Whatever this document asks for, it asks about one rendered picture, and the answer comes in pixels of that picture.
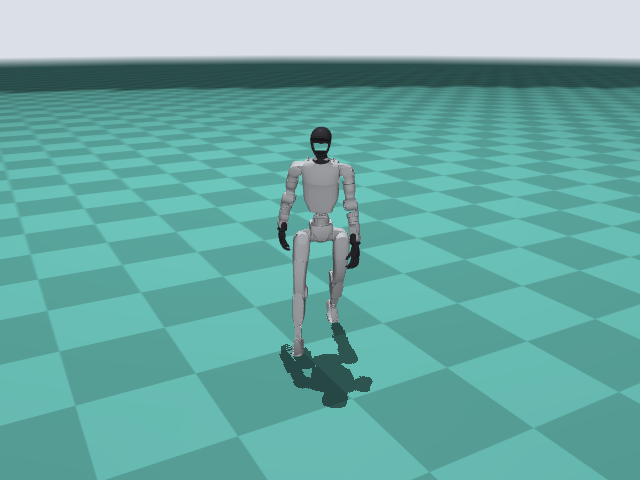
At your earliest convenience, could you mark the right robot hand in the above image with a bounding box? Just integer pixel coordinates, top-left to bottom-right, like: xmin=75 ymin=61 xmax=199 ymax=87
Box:
xmin=278 ymin=222 xmax=290 ymax=251

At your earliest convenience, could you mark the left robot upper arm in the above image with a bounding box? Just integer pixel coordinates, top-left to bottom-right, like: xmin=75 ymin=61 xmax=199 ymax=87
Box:
xmin=338 ymin=163 xmax=356 ymax=211

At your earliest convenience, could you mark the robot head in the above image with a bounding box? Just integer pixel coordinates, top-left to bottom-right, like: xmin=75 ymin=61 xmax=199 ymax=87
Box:
xmin=310 ymin=127 xmax=332 ymax=164

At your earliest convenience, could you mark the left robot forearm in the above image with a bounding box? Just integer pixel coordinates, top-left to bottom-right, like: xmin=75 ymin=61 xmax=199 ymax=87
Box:
xmin=347 ymin=199 xmax=361 ymax=242

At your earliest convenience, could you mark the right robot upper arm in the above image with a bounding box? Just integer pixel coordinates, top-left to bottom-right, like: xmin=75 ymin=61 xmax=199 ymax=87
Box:
xmin=283 ymin=161 xmax=304 ymax=204

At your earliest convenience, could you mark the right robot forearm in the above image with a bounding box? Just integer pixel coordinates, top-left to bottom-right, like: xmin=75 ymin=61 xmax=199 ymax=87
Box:
xmin=277 ymin=191 xmax=292 ymax=228

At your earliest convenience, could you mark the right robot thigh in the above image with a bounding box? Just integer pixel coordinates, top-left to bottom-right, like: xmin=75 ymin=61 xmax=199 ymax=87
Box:
xmin=293 ymin=228 xmax=311 ymax=300

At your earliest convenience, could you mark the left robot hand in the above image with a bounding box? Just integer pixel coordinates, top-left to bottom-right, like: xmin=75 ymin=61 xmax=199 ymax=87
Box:
xmin=345 ymin=233 xmax=360 ymax=269

